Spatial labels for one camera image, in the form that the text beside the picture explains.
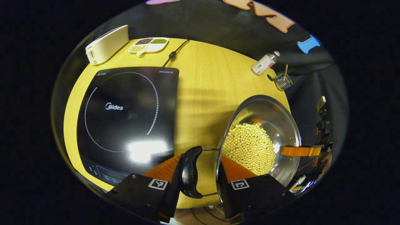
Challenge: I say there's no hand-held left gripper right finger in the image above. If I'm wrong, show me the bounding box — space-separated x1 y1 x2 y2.
217 156 294 224

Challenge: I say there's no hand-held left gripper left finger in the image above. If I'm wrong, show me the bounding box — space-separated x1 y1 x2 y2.
105 153 188 223

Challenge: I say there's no steel pot with black handles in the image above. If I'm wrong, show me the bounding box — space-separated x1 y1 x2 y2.
180 95 302 202

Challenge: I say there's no black induction cooktop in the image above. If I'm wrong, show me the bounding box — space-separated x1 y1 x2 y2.
77 66 180 187

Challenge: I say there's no dark equipment stand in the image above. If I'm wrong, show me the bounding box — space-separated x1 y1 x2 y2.
315 96 331 138

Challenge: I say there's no pile of yellow soybeans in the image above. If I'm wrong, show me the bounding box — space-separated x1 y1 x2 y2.
221 123 276 176

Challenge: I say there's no clear glass cup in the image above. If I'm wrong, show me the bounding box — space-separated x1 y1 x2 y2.
274 73 294 92

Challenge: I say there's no small white bottle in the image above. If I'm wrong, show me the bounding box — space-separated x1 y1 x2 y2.
251 51 281 76

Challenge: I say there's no white divided dish of beans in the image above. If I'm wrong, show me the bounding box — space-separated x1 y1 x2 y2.
128 37 169 56

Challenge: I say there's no white toaster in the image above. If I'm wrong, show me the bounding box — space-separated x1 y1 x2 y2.
85 25 130 66

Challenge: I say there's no black power cable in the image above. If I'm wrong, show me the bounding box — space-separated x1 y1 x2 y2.
162 39 190 68

